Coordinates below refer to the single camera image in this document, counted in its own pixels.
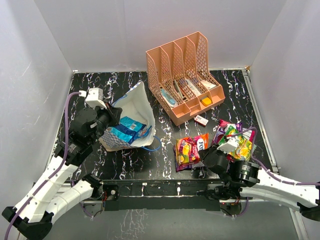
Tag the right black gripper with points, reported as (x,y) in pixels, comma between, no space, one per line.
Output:
(212,149)

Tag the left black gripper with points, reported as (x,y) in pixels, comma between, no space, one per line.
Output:
(115,114)

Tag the blue checkered paper bag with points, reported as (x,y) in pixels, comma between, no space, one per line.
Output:
(136,106)

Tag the green yellow snack packet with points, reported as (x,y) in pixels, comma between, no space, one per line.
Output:
(243,152)

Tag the orange pink fruit snack packet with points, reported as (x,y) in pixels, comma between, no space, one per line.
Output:
(187,149)

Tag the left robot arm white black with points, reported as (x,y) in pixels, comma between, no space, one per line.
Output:
(36,213)

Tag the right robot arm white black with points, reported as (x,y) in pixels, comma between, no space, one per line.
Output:
(245,179)

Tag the large blue snack bag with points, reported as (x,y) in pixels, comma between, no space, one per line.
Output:
(129,130)

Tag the small red white box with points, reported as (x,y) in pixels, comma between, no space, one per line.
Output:
(201,120)

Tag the blue white item in organizer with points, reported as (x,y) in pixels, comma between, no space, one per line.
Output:
(168,98)

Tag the yellow item in organizer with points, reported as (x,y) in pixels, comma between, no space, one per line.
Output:
(206,101)

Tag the striped packet in organizer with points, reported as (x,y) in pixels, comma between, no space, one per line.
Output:
(189,88)

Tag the orange plastic file organizer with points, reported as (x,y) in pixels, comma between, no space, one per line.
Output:
(183,58)

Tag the white packet in organizer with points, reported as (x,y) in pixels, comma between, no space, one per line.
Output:
(208,85)

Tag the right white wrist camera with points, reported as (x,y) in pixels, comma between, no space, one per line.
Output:
(230,146)

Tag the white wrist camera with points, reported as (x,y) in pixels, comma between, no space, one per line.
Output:
(230,146)
(94,98)

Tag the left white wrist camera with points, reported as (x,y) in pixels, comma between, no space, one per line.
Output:
(94,98)

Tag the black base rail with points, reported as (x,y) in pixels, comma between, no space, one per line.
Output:
(174,194)

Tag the aluminium frame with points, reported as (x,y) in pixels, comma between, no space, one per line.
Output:
(36,213)

